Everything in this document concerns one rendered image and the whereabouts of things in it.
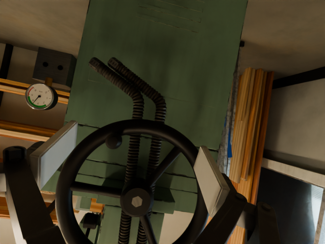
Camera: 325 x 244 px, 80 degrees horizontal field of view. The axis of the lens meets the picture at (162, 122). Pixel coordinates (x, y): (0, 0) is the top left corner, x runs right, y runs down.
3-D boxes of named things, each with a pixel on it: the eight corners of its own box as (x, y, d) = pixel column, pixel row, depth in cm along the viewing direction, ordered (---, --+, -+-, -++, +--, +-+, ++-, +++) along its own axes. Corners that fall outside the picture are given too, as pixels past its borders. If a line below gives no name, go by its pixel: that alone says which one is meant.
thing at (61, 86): (71, 53, 48) (65, 85, 48) (85, 67, 61) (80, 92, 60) (36, 45, 47) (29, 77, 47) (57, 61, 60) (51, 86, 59)
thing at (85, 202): (106, 183, 84) (100, 211, 84) (109, 178, 91) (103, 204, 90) (83, 179, 83) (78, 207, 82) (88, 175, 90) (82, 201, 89)
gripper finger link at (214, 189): (221, 187, 14) (231, 189, 15) (200, 144, 21) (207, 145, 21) (209, 218, 15) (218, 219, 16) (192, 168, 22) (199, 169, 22)
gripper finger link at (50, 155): (39, 192, 14) (28, 190, 14) (76, 146, 21) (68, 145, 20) (40, 156, 13) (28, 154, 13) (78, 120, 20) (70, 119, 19)
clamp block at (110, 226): (167, 214, 45) (159, 252, 45) (160, 192, 59) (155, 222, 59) (102, 204, 44) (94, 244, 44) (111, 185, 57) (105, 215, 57)
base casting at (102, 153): (220, 151, 57) (214, 182, 57) (180, 136, 114) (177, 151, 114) (62, 120, 52) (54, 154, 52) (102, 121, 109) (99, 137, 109)
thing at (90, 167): (207, 180, 56) (204, 194, 56) (188, 164, 77) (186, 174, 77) (64, 156, 52) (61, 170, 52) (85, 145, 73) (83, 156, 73)
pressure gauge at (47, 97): (57, 78, 45) (50, 112, 45) (64, 81, 49) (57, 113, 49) (29, 71, 45) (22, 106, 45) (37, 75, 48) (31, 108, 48)
